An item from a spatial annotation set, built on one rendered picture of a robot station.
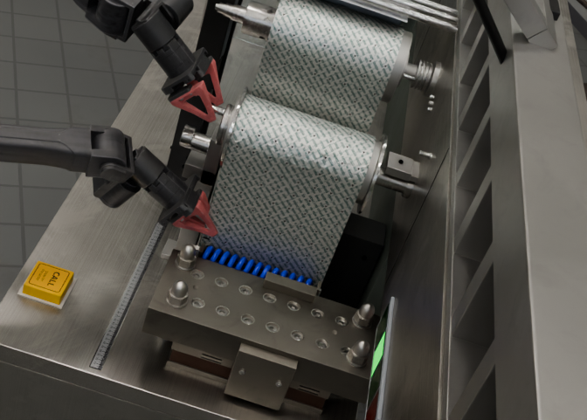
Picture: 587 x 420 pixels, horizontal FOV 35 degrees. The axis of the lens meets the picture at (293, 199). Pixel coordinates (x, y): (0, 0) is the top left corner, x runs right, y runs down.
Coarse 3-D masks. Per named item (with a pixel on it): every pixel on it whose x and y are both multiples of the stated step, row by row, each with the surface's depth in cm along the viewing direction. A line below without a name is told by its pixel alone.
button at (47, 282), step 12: (36, 264) 171; (48, 264) 171; (36, 276) 168; (48, 276) 169; (60, 276) 170; (72, 276) 171; (24, 288) 166; (36, 288) 166; (48, 288) 167; (60, 288) 167; (48, 300) 167; (60, 300) 167
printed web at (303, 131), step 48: (288, 0) 172; (288, 48) 172; (336, 48) 171; (384, 48) 172; (288, 96) 178; (336, 96) 177; (240, 144) 158; (288, 144) 157; (336, 144) 158; (288, 192) 162; (336, 192) 160
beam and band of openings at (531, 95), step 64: (512, 64) 119; (512, 128) 108; (576, 128) 109; (512, 192) 98; (576, 192) 98; (448, 256) 119; (512, 256) 91; (576, 256) 88; (448, 320) 108; (512, 320) 84; (576, 320) 81; (448, 384) 99; (512, 384) 79; (576, 384) 74
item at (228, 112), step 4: (228, 104) 162; (228, 108) 160; (232, 108) 161; (224, 112) 160; (228, 112) 160; (224, 116) 160; (228, 116) 160; (224, 120) 159; (228, 120) 160; (220, 124) 160; (224, 124) 160; (220, 128) 160; (224, 128) 160; (220, 132) 160; (224, 132) 160; (220, 136) 160; (216, 140) 161; (220, 140) 161; (220, 144) 162
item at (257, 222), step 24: (216, 192) 164; (240, 192) 163; (264, 192) 162; (216, 216) 167; (240, 216) 166; (264, 216) 165; (288, 216) 164; (312, 216) 164; (336, 216) 163; (216, 240) 170; (240, 240) 169; (264, 240) 168; (288, 240) 168; (312, 240) 167; (336, 240) 166; (264, 264) 172; (288, 264) 171; (312, 264) 170
